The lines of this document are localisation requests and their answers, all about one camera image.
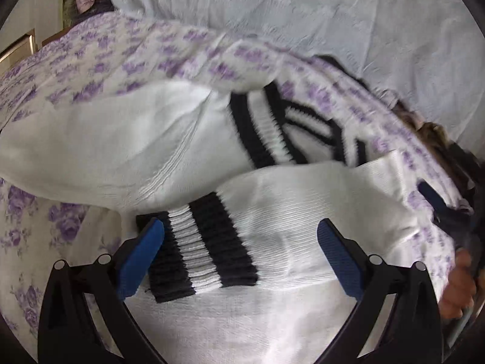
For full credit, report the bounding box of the white sock with black stripes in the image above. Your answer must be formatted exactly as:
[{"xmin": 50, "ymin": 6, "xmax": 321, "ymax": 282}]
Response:
[
  {"xmin": 282, "ymin": 104, "xmax": 368, "ymax": 169},
  {"xmin": 135, "ymin": 150, "xmax": 421, "ymax": 305},
  {"xmin": 0, "ymin": 79, "xmax": 292, "ymax": 213}
]

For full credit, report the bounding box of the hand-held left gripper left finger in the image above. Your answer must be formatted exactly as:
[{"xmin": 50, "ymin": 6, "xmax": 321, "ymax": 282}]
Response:
[{"xmin": 38, "ymin": 218, "xmax": 167, "ymax": 364}]

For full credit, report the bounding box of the person's right hand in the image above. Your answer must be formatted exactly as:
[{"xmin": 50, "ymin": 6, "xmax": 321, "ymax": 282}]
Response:
[{"xmin": 439, "ymin": 249, "xmax": 477, "ymax": 320}]

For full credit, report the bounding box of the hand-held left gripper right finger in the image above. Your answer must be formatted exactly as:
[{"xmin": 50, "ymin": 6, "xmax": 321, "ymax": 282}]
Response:
[{"xmin": 316, "ymin": 218, "xmax": 444, "ymax": 364}]

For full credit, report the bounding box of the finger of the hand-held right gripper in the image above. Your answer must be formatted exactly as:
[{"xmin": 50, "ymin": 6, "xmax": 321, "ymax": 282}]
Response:
[
  {"xmin": 417, "ymin": 180, "xmax": 474, "ymax": 236},
  {"xmin": 449, "ymin": 142, "xmax": 476, "ymax": 200}
]

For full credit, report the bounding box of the gold picture frame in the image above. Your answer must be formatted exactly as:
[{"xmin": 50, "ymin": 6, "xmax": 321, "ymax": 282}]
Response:
[{"xmin": 0, "ymin": 29, "xmax": 36, "ymax": 66}]

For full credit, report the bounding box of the purple floral blanket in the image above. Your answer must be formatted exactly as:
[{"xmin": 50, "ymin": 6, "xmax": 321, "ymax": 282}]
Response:
[{"xmin": 0, "ymin": 11, "xmax": 474, "ymax": 353}]

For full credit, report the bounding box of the brown grey cloth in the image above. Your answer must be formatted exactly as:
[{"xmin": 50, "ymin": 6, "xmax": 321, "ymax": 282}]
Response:
[{"xmin": 390, "ymin": 99, "xmax": 452, "ymax": 153}]

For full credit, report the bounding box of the white lace cover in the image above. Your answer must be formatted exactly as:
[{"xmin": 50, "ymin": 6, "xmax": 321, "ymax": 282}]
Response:
[{"xmin": 108, "ymin": 0, "xmax": 480, "ymax": 141}]

